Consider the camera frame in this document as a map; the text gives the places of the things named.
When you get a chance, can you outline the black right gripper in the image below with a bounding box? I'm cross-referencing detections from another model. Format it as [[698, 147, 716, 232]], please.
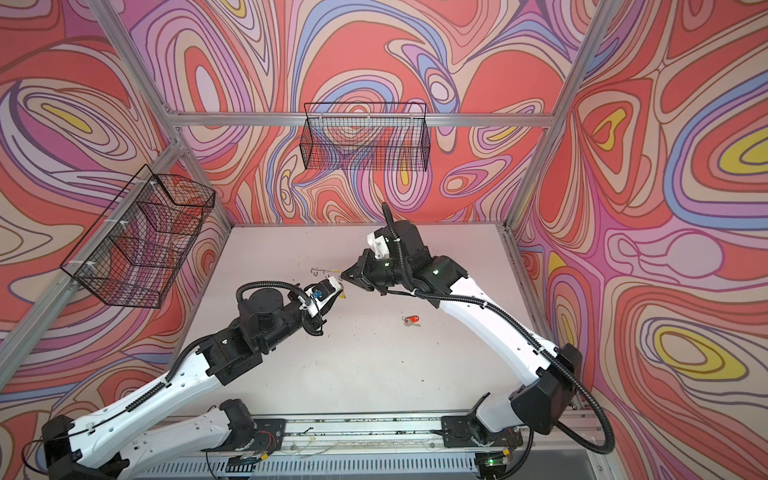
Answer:
[[342, 248, 413, 295]]

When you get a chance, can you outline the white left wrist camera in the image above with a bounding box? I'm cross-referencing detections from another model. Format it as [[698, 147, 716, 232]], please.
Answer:
[[305, 276, 344, 318]]

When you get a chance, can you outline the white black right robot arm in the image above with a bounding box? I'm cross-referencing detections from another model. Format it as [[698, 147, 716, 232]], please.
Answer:
[[341, 220, 583, 443]]

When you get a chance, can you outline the aluminium frame extrusion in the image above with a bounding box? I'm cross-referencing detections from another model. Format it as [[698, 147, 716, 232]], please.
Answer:
[[0, 0, 625, 391]]

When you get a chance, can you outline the grey keyring with yellow grip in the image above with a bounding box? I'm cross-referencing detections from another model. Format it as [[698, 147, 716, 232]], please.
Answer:
[[310, 267, 342, 277]]

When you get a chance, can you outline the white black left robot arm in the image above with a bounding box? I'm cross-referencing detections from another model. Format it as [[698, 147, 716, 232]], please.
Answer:
[[42, 279, 343, 479]]

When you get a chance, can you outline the key with red tag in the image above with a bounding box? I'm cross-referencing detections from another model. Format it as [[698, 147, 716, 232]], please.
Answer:
[[403, 315, 420, 327]]

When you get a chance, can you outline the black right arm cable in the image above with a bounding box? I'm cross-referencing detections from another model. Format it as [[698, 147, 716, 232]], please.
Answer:
[[381, 201, 616, 455]]

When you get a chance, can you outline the black wire basket back wall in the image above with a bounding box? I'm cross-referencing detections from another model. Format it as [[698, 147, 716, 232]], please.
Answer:
[[299, 101, 431, 172]]

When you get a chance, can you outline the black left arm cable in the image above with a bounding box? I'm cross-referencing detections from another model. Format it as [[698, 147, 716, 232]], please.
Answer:
[[235, 280, 325, 337]]

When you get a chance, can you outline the black wire basket left wall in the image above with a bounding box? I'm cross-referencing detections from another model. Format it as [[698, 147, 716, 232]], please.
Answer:
[[60, 171, 216, 309]]

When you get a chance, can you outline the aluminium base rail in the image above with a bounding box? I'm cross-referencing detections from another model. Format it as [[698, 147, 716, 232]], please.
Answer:
[[119, 410, 601, 475]]

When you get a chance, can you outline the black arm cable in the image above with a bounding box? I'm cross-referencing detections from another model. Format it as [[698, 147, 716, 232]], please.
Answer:
[[235, 280, 325, 337], [381, 201, 616, 455]]

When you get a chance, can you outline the black wire basket wall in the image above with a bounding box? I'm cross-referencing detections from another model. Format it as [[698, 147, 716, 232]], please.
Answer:
[[299, 101, 431, 172], [60, 171, 216, 309]]

